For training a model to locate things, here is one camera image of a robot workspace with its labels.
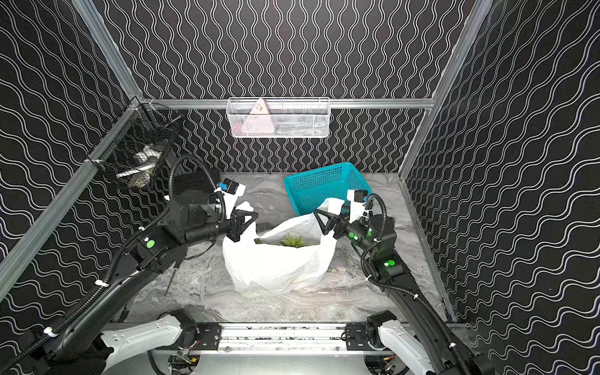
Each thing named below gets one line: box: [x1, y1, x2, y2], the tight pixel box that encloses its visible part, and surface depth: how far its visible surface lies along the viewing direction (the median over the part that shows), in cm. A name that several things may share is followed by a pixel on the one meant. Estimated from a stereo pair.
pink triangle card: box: [240, 98, 275, 136], surface depth 92 cm
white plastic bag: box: [222, 197, 346, 295], surface depth 69 cm
